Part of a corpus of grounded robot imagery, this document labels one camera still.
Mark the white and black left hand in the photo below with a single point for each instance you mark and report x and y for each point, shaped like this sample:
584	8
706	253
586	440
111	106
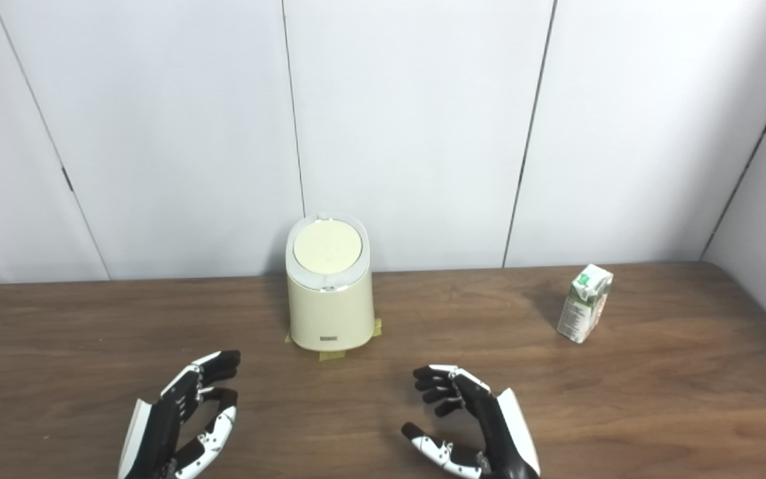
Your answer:
157	432

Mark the white and black right hand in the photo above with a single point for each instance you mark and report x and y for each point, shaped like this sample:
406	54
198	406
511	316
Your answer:
496	432

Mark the green and white milk carton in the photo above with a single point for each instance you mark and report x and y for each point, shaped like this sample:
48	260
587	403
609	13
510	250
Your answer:
582	306

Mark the cream-colored bin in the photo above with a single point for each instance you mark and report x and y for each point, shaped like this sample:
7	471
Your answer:
330	313

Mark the round cream bin lid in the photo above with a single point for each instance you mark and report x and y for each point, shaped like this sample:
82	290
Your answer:
327	246

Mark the black wall panel latch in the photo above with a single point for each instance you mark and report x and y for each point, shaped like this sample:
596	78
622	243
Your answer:
67	179

